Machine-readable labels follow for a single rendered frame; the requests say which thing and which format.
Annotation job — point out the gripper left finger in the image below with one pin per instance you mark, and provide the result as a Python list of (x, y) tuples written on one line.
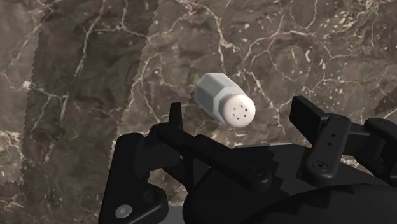
[(186, 144)]

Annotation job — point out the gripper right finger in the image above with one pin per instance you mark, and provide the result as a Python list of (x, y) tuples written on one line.
[(333, 139)]

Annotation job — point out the white salt shaker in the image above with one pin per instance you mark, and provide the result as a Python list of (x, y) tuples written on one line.
[(225, 99)]

